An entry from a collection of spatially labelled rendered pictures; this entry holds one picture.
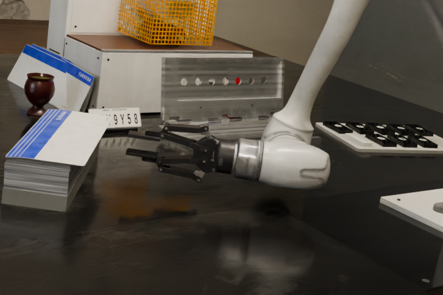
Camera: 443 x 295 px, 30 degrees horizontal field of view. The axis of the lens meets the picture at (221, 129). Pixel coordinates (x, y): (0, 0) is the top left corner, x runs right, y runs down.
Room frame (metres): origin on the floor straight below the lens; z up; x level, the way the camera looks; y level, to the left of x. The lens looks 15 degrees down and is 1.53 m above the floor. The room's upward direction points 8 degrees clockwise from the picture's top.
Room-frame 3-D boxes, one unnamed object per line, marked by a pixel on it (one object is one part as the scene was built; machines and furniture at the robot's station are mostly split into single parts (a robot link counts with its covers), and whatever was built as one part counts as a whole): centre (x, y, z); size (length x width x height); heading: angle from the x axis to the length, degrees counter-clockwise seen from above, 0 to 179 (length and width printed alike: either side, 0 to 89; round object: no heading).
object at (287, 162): (1.76, -0.17, 1.00); 0.16 x 0.13 x 0.11; 91
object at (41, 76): (2.23, 0.52, 0.96); 0.09 x 0.09 x 0.11
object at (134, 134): (1.74, 0.16, 1.02); 0.07 x 0.03 x 0.01; 91
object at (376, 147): (2.53, -0.53, 0.90); 0.40 x 0.27 x 0.01; 114
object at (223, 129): (2.28, -0.06, 0.92); 0.44 x 0.21 x 0.04; 129
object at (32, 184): (1.74, 0.35, 0.95); 0.40 x 0.13 x 0.10; 1
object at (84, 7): (2.67, 0.20, 1.09); 0.75 x 0.40 x 0.38; 129
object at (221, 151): (1.75, 0.01, 1.00); 0.09 x 0.07 x 0.08; 91
